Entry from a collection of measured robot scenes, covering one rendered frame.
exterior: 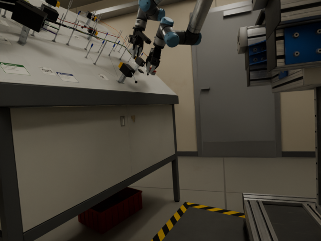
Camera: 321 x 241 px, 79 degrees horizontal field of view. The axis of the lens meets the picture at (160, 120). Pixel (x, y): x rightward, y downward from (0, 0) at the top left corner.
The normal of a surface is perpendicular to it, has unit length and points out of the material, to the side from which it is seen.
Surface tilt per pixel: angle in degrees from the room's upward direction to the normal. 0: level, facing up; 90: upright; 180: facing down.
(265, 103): 90
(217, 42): 90
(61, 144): 90
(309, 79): 90
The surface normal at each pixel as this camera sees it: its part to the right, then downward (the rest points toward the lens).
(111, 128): 0.86, -0.03
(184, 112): -0.29, 0.07
